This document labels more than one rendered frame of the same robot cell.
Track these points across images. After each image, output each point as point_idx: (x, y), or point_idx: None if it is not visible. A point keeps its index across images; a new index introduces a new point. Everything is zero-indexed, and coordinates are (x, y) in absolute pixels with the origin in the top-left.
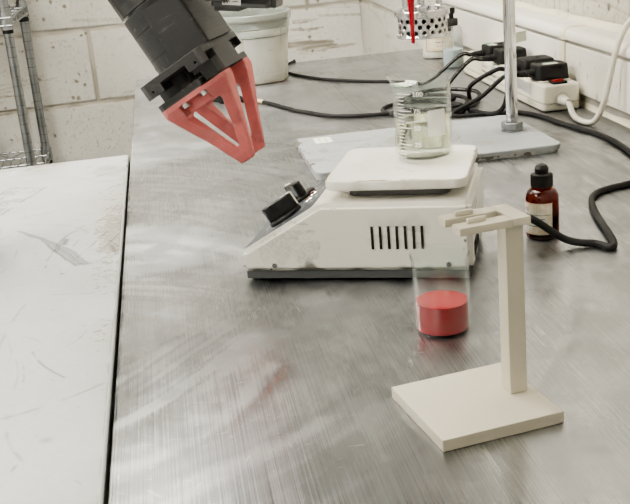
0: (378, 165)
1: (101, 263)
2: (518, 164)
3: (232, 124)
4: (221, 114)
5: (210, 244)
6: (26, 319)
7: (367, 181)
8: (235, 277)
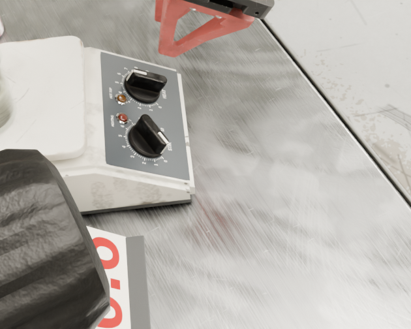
0: (34, 85)
1: (364, 113)
2: None
3: (195, 32)
4: (209, 27)
5: (270, 174)
6: (339, 2)
7: (36, 39)
8: (195, 96)
